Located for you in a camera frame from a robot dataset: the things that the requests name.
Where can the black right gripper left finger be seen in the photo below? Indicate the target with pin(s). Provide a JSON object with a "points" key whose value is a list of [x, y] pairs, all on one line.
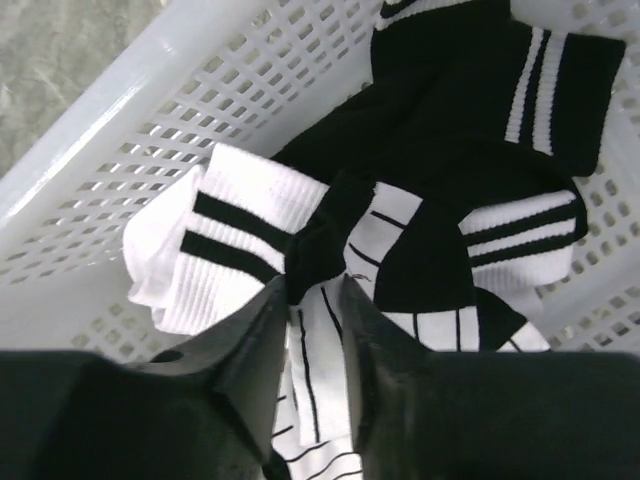
{"points": [[204, 409]]}

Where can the black sock white cuff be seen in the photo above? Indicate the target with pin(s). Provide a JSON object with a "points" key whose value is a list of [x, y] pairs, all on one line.
{"points": [[519, 246]]}

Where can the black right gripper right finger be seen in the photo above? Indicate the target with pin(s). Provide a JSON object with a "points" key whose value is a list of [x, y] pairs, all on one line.
{"points": [[419, 414]]}

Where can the white plastic laundry basket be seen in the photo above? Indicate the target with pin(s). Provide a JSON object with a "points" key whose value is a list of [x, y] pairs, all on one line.
{"points": [[254, 74]]}

